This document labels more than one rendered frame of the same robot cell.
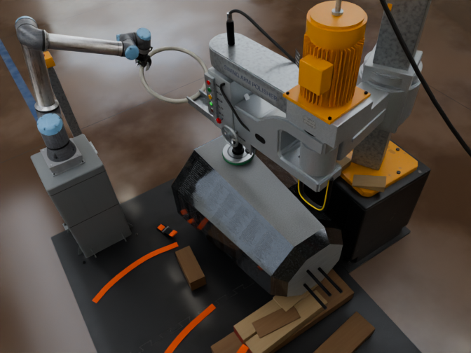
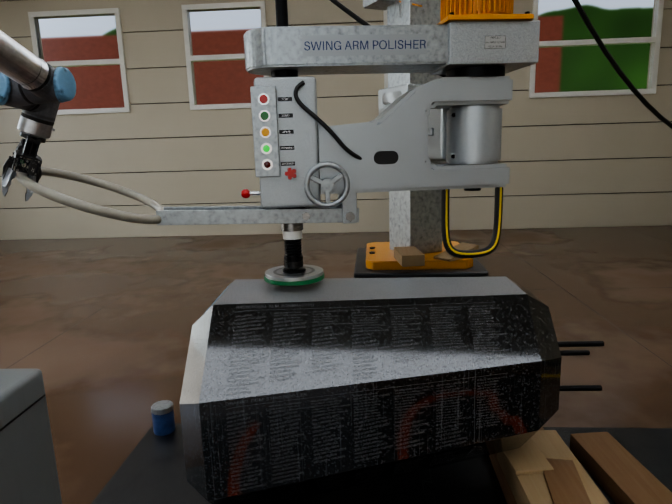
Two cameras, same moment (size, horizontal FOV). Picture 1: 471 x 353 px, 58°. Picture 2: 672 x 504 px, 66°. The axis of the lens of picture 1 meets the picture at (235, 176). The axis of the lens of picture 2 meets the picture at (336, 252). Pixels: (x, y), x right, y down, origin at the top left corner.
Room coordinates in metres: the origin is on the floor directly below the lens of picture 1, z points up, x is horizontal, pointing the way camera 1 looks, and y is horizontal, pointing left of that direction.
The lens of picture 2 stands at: (0.92, 1.42, 1.30)
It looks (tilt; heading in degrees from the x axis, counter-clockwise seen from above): 12 degrees down; 304
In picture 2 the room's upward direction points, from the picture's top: 2 degrees counter-clockwise
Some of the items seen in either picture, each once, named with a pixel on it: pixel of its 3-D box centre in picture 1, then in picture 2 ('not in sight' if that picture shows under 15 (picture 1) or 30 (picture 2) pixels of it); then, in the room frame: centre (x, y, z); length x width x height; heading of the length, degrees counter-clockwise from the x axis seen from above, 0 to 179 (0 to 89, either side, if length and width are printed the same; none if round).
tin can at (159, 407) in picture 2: not in sight; (163, 417); (2.85, 0.02, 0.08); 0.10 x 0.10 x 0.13
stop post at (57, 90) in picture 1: (66, 108); not in sight; (3.09, 1.47, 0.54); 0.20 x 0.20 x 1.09; 29
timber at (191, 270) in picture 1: (190, 267); not in sight; (1.65, 0.39, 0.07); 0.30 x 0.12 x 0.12; 23
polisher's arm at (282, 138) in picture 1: (280, 134); (400, 149); (1.75, -0.26, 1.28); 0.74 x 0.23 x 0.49; 38
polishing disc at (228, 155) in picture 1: (237, 151); (294, 272); (2.07, -0.03, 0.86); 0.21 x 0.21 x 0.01
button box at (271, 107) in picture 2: (212, 95); (265, 132); (2.05, 0.10, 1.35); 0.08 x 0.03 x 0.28; 38
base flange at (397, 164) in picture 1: (367, 159); (415, 253); (1.99, -0.92, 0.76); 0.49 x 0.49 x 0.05; 29
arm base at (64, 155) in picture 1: (59, 146); not in sight; (2.12, 1.16, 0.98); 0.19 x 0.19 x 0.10
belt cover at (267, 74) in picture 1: (277, 82); (386, 56); (1.79, -0.25, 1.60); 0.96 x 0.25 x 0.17; 38
